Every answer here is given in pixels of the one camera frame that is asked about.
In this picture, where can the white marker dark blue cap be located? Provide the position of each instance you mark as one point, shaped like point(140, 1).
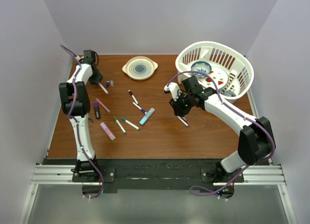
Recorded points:
point(141, 109)

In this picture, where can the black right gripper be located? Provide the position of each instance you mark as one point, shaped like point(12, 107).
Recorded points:
point(179, 111)

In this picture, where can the cream plate with spiral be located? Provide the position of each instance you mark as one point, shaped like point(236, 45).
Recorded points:
point(140, 68)

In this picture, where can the small blue patterned dish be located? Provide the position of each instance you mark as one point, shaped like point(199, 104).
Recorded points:
point(229, 93)

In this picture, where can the white pen lavender cap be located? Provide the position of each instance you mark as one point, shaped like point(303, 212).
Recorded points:
point(103, 88)

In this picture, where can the white plate red shapes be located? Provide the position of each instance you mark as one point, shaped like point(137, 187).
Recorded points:
point(218, 75)

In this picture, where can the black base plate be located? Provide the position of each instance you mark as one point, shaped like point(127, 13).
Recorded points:
point(156, 174)

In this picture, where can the white marker teal cap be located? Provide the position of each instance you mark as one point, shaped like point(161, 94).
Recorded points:
point(130, 123)

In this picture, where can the pink highlighter pen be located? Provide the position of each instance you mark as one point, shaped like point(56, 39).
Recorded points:
point(102, 104)

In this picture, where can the white marker black cap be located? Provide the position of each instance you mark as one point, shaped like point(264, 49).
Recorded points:
point(132, 95)

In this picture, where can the white marker green cap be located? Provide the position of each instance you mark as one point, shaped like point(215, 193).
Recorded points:
point(119, 124)

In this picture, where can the white plastic basket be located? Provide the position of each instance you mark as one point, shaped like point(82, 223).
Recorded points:
point(216, 65)

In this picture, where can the lavender highlighter pen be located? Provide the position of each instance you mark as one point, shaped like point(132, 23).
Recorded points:
point(107, 131)

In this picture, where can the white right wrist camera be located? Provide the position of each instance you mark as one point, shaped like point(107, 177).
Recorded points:
point(173, 89)

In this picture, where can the blue white bowl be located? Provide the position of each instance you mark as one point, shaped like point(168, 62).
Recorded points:
point(201, 68)

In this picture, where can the black purple highlighter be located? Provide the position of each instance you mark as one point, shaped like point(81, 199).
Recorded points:
point(96, 110)

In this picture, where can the light blue highlighter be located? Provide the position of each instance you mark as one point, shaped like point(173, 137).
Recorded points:
point(147, 116)

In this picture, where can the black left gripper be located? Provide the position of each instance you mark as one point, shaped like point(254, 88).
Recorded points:
point(99, 76)

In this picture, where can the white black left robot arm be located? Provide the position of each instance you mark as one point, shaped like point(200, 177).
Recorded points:
point(75, 104)

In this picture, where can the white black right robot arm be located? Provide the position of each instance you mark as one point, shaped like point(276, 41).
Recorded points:
point(256, 141)

